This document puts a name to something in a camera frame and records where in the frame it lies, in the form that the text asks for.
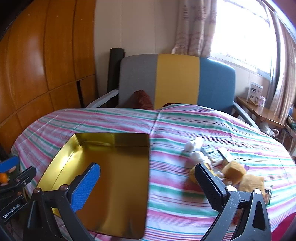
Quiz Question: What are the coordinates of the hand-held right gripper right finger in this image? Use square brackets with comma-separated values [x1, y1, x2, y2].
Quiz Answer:
[194, 163, 272, 241]

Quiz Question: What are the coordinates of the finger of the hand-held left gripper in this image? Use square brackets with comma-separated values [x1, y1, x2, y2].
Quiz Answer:
[0, 156, 19, 173]
[0, 166, 37, 225]

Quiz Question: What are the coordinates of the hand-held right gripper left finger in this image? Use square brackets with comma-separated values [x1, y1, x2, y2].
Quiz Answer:
[23, 162, 101, 241]

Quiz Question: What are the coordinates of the maroon tin box gold inside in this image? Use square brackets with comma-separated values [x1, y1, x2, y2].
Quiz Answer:
[37, 133, 150, 240]

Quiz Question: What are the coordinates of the yellow sponge cake piece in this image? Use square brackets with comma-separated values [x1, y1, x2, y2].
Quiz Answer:
[238, 174, 265, 193]
[190, 163, 214, 184]

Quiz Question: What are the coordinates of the white fluffy ball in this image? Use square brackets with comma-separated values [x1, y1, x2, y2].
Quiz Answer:
[191, 151, 210, 164]
[184, 137, 204, 153]

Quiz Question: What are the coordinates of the dark printed packet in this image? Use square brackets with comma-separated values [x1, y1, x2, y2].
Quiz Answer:
[201, 145, 223, 166]

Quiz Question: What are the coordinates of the white flat packet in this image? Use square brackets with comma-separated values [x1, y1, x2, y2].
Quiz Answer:
[217, 147, 233, 163]

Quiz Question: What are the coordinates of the striped pink green cloth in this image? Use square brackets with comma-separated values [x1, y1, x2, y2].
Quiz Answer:
[10, 103, 296, 241]

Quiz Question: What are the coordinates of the white bag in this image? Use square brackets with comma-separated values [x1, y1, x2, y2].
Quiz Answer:
[260, 122, 281, 140]

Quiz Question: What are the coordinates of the red cloth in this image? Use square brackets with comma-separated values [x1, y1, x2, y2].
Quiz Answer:
[270, 212, 296, 241]

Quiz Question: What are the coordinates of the wooden side table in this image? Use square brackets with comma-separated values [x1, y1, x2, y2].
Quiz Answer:
[235, 96, 286, 131]

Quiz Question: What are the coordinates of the wooden wardrobe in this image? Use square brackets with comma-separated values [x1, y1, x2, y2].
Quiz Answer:
[0, 0, 97, 151]

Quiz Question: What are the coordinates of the red-brown cushion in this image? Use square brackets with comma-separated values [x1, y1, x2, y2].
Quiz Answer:
[129, 90, 154, 111]

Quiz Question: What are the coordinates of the white printed carton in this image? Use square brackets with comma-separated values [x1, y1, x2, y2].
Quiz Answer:
[245, 81, 263, 104]

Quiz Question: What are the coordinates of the grey yellow blue sofa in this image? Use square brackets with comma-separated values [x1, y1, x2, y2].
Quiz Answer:
[87, 53, 259, 128]

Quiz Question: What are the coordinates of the beige curtain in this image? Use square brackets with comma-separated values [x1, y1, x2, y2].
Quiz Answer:
[266, 11, 296, 124]

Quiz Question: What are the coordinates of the window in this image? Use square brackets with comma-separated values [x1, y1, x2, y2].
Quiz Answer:
[209, 0, 277, 76]

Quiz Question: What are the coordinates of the pink floral curtain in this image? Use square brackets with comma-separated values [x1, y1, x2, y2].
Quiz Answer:
[173, 0, 217, 58]

